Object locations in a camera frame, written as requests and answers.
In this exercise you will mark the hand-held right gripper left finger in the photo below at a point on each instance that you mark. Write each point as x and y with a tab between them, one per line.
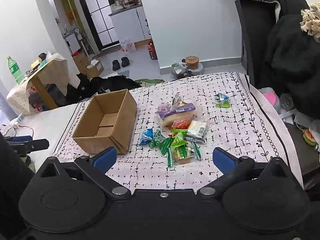
105	158

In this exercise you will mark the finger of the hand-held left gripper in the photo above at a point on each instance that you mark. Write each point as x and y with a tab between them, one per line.
22	138

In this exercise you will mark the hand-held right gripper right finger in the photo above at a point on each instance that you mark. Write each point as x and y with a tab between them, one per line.
223	160

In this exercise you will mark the green strip snack packet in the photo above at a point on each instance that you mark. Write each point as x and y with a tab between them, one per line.
168	153
196	151

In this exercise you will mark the clear cake snack packet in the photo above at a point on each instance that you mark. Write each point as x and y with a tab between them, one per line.
184	155

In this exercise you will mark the white snack packet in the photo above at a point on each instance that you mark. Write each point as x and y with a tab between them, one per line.
197	130

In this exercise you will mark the lime green snack packet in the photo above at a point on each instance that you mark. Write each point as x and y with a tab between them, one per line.
178	137

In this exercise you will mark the dark green patterned snack packet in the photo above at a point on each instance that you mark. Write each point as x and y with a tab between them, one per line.
157	138

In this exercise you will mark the blue and green snack packet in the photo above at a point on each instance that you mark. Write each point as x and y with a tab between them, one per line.
222	100

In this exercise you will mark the purple bread packet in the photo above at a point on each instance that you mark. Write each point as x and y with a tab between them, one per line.
177	111

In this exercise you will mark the clear packet with black stick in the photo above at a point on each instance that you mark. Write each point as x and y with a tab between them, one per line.
176	100

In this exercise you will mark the light purple snack packet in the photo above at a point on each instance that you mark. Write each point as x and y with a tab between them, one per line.
162	108

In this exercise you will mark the white power strip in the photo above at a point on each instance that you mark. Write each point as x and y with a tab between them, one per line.
8	130

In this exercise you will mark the green soda bottle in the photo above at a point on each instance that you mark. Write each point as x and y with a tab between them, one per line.
15	70

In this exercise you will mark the black clothing pile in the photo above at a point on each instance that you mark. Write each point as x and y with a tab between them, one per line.
82	90

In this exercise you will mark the yellow toy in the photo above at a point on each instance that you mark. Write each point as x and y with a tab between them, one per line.
36	64

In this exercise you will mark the pink plush toy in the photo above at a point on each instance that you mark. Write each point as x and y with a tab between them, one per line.
270	98

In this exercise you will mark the small cloth-covered side table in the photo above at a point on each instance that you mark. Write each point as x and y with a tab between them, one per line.
57	70

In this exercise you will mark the black bag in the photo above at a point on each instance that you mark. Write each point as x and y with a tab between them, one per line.
120	82

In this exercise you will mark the black round object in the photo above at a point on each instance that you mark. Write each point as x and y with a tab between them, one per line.
43	56

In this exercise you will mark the clear plastic bottle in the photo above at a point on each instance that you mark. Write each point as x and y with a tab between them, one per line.
287	102

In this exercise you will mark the burger toy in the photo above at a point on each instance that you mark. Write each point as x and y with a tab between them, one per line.
309	137

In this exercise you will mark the green cartoon rug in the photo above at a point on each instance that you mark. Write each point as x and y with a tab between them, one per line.
150	82

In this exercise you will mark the cardboard box with white paper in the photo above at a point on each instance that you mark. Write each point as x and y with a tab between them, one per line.
96	70

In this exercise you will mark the white plastic bag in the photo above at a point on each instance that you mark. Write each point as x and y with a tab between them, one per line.
306	116

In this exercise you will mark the clear plastic container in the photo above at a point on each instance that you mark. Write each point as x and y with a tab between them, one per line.
198	69

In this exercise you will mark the tall cardboard box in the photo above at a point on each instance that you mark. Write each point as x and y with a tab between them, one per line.
80	62

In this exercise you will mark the clear plastic bag of items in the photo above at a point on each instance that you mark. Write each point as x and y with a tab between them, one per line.
180	68

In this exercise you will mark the brown round container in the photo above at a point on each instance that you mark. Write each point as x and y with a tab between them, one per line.
192	62

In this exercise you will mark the small white cabinet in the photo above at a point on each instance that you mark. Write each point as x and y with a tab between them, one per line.
71	42

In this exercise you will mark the pink plastic bag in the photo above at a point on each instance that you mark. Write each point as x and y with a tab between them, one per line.
128	46

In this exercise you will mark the red oil bottle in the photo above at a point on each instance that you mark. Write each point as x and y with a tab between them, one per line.
152	50

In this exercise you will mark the white standing fan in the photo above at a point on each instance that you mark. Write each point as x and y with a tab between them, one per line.
78	33

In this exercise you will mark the black coat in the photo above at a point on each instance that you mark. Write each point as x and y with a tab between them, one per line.
287	55

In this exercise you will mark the black flat panel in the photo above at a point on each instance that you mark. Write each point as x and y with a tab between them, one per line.
252	30

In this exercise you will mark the white kitchen cabinet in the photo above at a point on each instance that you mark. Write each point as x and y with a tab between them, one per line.
127	25

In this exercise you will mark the black and white spray bottle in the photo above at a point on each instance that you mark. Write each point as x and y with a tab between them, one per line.
148	27

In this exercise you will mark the black framed glass door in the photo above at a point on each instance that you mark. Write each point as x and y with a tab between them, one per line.
100	10

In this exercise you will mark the cream fringed cloth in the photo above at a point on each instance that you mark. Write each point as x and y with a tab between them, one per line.
311	22

